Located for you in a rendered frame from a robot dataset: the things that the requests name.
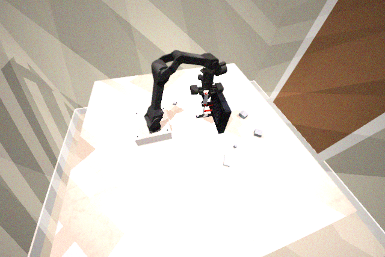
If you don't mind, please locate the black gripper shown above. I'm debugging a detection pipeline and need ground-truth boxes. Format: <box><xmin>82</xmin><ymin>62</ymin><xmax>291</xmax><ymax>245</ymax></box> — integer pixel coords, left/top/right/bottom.
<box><xmin>190</xmin><ymin>79</ymin><xmax>224</xmax><ymax>99</ymax></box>

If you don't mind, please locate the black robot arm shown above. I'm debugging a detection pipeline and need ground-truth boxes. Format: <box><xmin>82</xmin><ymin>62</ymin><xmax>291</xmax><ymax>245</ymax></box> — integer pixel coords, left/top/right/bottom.
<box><xmin>144</xmin><ymin>50</ymin><xmax>228</xmax><ymax>134</ymax></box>

